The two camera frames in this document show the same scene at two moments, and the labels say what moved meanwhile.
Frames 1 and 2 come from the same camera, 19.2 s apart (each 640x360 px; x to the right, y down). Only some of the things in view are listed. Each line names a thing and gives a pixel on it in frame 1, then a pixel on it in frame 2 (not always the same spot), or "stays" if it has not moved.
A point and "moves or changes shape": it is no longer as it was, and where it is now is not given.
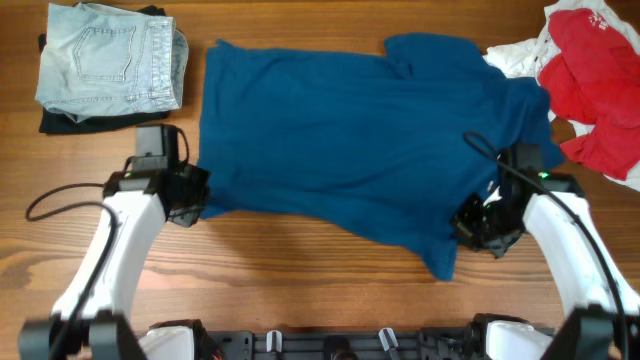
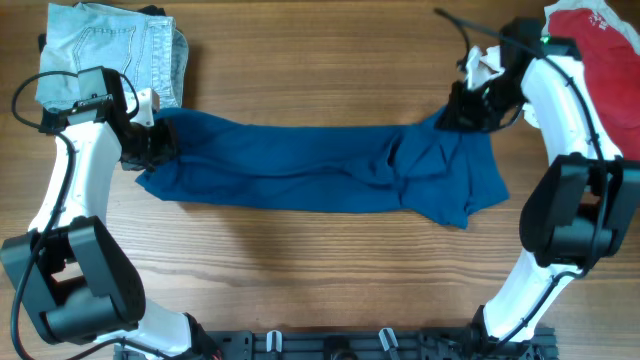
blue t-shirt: [399, 143] moves or changes shape
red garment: [593, 77] stays
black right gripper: [466, 232] -> [455, 115]
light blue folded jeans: [99, 60] stays
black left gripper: [199, 176] -> [168, 147]
